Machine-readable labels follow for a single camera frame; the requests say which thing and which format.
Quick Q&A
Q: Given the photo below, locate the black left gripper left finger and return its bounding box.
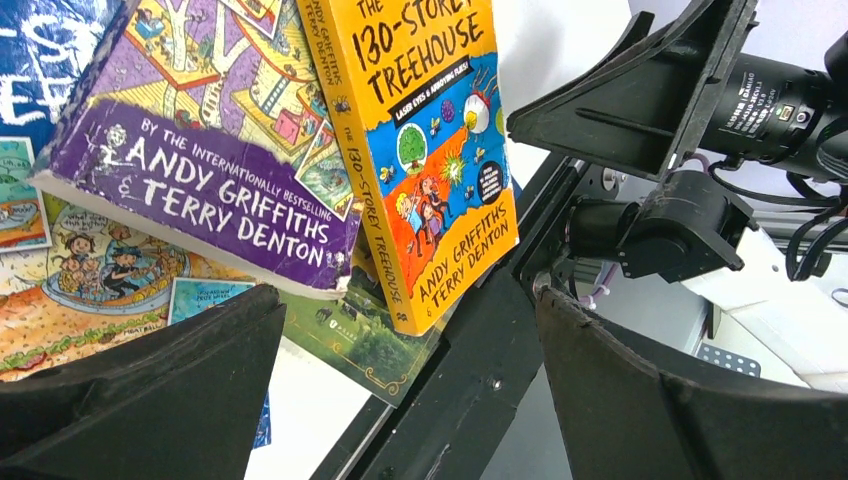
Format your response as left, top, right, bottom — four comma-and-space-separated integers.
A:
1, 285, 286, 479

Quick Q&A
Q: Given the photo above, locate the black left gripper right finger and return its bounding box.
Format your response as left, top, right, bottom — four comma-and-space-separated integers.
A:
536, 287, 847, 479

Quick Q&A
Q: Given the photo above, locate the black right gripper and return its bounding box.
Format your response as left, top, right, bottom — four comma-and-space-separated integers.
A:
506, 1, 757, 283

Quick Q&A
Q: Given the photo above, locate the yellow 130-storey treehouse book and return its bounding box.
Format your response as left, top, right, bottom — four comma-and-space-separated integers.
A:
298, 0, 519, 336

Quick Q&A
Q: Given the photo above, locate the purple 52-storey treehouse book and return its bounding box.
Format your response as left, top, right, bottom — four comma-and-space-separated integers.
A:
29, 1, 360, 300

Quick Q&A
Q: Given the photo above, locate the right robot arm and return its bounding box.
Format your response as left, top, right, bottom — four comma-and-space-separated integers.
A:
506, 1, 847, 283

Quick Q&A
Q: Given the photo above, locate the red treehouse book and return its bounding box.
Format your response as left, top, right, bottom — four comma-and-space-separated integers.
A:
1, 195, 255, 382

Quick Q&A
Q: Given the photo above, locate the animal farm book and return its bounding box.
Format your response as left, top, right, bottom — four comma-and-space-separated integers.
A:
280, 246, 455, 407

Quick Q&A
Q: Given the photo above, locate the blue 91-storey treehouse book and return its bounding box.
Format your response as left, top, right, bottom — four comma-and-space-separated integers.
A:
0, 0, 125, 256

